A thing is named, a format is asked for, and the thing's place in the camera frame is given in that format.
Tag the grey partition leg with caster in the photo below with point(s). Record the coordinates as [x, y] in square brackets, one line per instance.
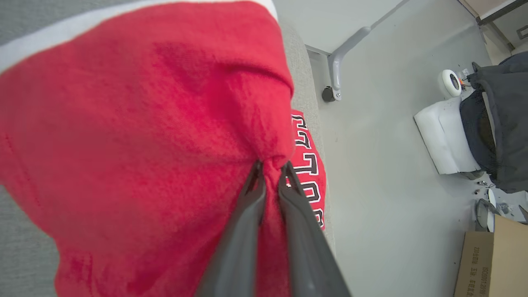
[336, 70]

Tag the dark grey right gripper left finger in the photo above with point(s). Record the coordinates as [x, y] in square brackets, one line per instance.
[239, 247]

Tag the black fabric bag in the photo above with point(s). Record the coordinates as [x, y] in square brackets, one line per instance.
[507, 123]

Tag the white foam block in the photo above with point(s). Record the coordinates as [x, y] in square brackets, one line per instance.
[445, 136]

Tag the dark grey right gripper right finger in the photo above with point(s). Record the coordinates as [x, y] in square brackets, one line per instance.
[309, 255]

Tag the brown cardboard box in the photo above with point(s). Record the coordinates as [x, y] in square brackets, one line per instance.
[495, 264]

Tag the round grey white disc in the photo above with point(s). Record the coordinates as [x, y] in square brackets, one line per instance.
[482, 214]

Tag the white round device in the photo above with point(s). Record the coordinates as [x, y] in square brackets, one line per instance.
[445, 82]

